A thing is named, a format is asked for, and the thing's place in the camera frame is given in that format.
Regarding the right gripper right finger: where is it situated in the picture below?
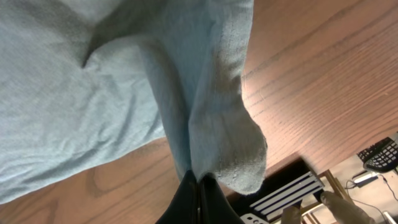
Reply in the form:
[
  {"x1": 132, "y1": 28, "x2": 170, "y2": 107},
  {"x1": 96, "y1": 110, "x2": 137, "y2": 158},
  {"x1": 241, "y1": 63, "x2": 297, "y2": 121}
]
[{"x1": 199, "y1": 175, "x2": 244, "y2": 224}]

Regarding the black keyboard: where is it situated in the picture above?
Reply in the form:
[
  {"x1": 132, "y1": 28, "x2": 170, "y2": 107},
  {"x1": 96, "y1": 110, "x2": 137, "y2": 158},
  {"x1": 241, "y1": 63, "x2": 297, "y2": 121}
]
[{"x1": 357, "y1": 138, "x2": 397, "y2": 174}]

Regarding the light blue t-shirt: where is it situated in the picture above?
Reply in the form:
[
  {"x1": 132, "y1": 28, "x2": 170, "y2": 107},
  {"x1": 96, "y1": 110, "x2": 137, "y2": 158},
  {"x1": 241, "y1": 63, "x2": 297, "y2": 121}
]
[{"x1": 1, "y1": 0, "x2": 267, "y2": 203}]

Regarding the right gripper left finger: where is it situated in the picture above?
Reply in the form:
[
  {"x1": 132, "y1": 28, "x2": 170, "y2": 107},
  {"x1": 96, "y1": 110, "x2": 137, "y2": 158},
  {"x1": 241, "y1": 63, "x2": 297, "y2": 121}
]
[{"x1": 156, "y1": 170, "x2": 198, "y2": 224}]

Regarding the white striped panel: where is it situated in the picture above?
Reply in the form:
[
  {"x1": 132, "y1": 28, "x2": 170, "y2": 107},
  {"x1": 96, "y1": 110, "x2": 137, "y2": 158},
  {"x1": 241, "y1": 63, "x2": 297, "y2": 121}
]
[{"x1": 241, "y1": 170, "x2": 324, "y2": 223}]

